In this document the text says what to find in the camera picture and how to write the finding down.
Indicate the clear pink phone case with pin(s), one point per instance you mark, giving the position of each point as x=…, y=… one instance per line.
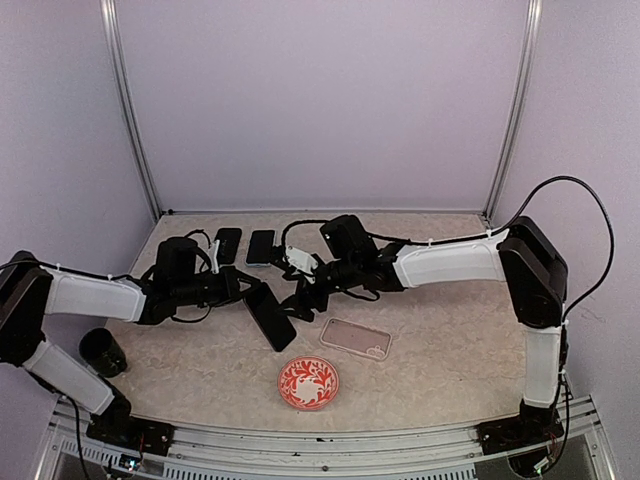
x=356, y=339

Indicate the front aluminium rail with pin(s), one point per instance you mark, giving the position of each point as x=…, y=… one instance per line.
x=199, y=452

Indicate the black phone case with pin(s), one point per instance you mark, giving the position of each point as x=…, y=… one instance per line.
x=228, y=239

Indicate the aluminium frame post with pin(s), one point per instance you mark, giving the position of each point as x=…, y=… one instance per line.
x=109, y=16
x=525, y=66

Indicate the light blue phone case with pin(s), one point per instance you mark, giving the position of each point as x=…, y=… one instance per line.
x=260, y=265

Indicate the black phone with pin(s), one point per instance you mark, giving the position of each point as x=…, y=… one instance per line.
x=264, y=308
x=261, y=246

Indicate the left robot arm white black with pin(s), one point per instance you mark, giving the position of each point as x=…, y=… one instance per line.
x=33, y=291

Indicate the right aluminium frame post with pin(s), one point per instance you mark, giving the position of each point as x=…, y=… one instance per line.
x=525, y=66

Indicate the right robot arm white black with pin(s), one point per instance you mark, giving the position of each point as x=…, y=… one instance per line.
x=519, y=256

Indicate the left aluminium frame post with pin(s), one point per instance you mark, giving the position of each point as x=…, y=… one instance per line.
x=109, y=16

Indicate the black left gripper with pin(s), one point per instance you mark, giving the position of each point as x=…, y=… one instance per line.
x=230, y=276

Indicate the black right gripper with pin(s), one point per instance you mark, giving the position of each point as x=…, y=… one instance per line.
x=304, y=308

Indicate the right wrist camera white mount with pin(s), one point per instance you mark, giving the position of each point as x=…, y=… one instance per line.
x=292, y=259

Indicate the red white patterned bowl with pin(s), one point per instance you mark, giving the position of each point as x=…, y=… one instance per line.
x=308, y=383

